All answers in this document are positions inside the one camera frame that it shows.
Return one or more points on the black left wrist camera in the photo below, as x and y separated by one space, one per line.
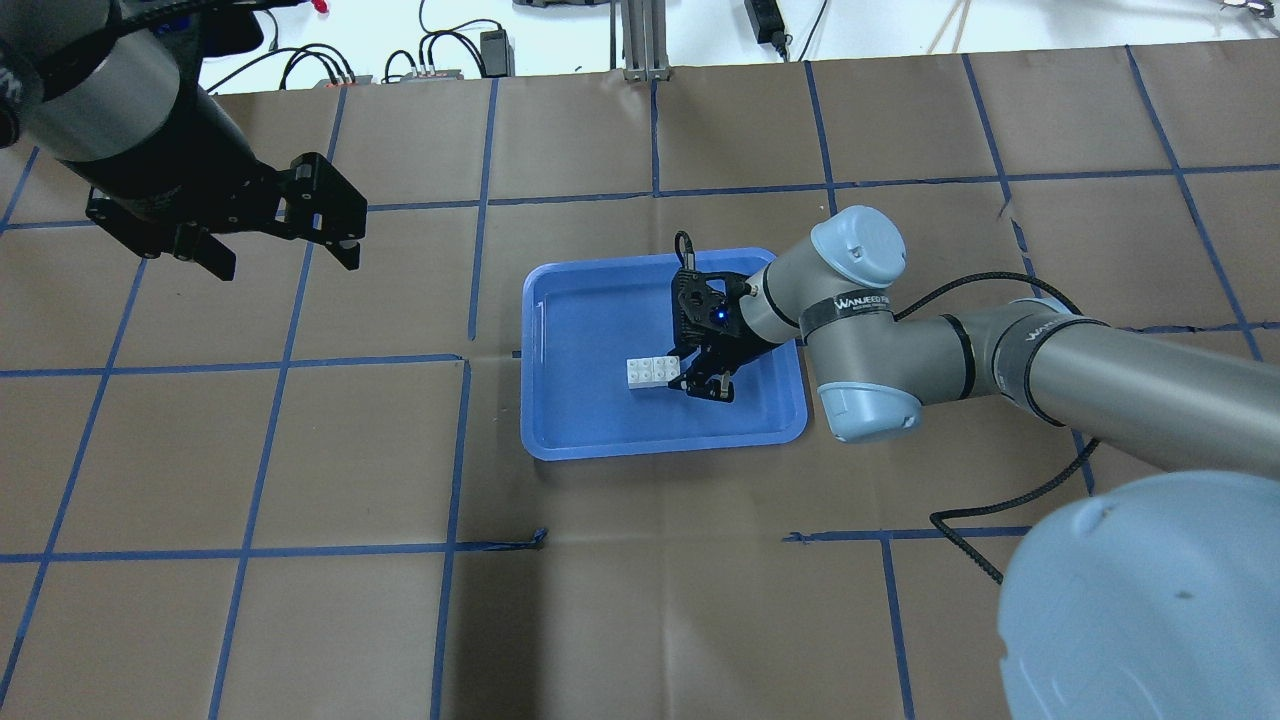
143 237

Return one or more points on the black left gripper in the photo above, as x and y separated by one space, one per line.
205 133

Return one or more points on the black power brick top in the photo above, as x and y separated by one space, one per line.
768 26

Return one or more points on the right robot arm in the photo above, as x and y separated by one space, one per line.
1141 581

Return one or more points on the blue plastic tray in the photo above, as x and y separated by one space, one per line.
581 322

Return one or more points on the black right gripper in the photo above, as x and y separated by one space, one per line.
727 340

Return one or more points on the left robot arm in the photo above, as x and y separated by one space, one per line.
110 89

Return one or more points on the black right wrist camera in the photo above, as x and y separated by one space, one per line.
705 305

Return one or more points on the aluminium frame post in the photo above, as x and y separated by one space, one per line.
642 28

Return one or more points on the white block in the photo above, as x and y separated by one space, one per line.
643 372
666 369

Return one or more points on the small black adapter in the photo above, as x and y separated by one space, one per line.
496 54

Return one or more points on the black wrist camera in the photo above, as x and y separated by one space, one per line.
143 237
705 305

